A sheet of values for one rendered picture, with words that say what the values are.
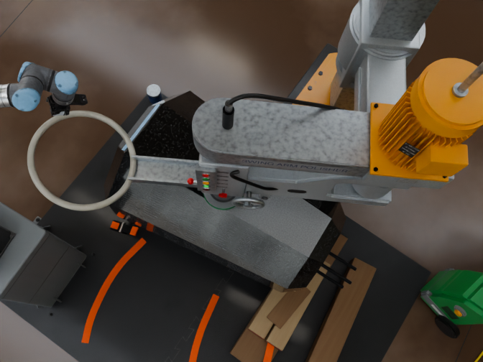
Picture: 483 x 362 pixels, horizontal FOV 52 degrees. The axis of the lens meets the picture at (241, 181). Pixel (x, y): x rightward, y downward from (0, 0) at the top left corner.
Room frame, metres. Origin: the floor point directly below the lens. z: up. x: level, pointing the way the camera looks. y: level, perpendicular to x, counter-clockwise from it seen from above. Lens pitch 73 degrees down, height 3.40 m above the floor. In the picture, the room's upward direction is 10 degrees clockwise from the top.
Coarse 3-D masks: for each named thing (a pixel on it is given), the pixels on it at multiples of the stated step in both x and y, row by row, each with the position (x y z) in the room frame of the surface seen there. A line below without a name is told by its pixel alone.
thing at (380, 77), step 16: (352, 16) 1.44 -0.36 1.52; (352, 32) 1.36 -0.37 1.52; (352, 48) 1.32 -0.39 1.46; (368, 48) 1.28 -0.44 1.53; (368, 64) 1.22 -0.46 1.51; (384, 64) 1.23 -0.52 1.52; (400, 64) 1.24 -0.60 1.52; (368, 80) 1.14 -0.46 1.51; (384, 80) 1.15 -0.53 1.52; (400, 80) 1.16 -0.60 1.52; (368, 96) 1.06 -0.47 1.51; (384, 96) 1.07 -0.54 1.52; (400, 96) 1.09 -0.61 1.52
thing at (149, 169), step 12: (132, 156) 0.74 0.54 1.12; (144, 156) 0.75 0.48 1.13; (144, 168) 0.71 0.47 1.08; (156, 168) 0.71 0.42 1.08; (168, 168) 0.72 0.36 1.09; (180, 168) 0.73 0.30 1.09; (192, 168) 0.74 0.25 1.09; (132, 180) 0.63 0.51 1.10; (144, 180) 0.63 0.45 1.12; (156, 180) 0.64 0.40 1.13; (168, 180) 0.65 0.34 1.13; (180, 180) 0.67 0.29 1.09
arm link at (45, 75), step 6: (24, 66) 0.86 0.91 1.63; (30, 66) 0.87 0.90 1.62; (36, 66) 0.88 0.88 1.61; (24, 72) 0.84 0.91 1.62; (30, 72) 0.84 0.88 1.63; (36, 72) 0.85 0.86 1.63; (42, 72) 0.87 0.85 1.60; (48, 72) 0.88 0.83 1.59; (54, 72) 0.89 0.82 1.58; (18, 78) 0.82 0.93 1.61; (42, 78) 0.84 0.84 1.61; (48, 78) 0.85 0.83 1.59; (48, 84) 0.83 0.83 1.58; (48, 90) 0.82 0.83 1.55
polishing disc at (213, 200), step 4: (208, 196) 0.67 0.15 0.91; (212, 196) 0.67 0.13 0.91; (216, 196) 0.67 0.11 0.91; (228, 196) 0.69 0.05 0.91; (232, 196) 0.69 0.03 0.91; (208, 200) 0.64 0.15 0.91; (212, 200) 0.65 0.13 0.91; (216, 200) 0.65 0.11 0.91; (220, 200) 0.66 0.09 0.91; (224, 200) 0.66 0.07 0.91; (228, 200) 0.66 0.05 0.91; (212, 204) 0.63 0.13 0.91; (216, 204) 0.63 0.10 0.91; (220, 204) 0.64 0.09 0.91; (224, 204) 0.64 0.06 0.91; (228, 204) 0.64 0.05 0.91; (224, 208) 0.62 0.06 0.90
